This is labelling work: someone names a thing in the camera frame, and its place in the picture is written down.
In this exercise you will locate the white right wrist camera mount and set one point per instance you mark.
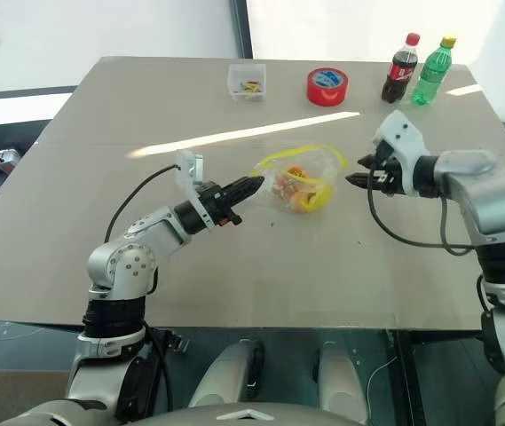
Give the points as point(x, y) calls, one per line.
point(405, 137)

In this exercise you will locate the white rounded robot leg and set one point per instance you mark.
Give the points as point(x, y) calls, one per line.
point(225, 373)
point(341, 377)

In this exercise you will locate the clear yellow-zip plastic bag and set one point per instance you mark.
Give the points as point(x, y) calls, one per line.
point(318, 160)

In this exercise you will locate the dark side desk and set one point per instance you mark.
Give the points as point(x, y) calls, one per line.
point(3, 128)

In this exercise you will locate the red and white device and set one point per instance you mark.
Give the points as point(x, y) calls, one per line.
point(9, 160)

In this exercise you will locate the orange snack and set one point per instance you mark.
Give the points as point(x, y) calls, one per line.
point(296, 171)
point(298, 202)

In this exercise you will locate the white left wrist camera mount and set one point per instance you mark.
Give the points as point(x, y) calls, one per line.
point(187, 171)

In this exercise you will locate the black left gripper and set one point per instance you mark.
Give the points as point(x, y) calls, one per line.
point(216, 204)

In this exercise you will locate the cola bottle with red cap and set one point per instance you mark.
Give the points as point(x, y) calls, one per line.
point(400, 71)

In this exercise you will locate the grey robot torso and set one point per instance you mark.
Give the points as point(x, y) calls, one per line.
point(243, 417)

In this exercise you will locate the small colourful pieces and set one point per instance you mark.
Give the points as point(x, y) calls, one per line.
point(251, 86)

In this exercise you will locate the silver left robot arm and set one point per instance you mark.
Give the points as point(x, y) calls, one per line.
point(132, 262)

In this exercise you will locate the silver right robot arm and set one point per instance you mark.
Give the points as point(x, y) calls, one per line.
point(496, 199)

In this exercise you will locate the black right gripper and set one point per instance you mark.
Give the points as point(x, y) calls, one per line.
point(392, 175)

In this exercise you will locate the green bottle with yellow cap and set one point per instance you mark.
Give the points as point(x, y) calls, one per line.
point(431, 73)

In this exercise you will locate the clear plastic box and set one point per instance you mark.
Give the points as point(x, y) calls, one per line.
point(235, 75)

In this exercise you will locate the red tape roll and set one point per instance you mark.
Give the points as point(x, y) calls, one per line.
point(325, 95)

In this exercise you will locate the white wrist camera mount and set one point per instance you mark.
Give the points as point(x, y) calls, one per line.
point(187, 171)
point(405, 137)

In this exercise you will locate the dark window frame post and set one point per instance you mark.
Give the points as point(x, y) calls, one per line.
point(243, 26)

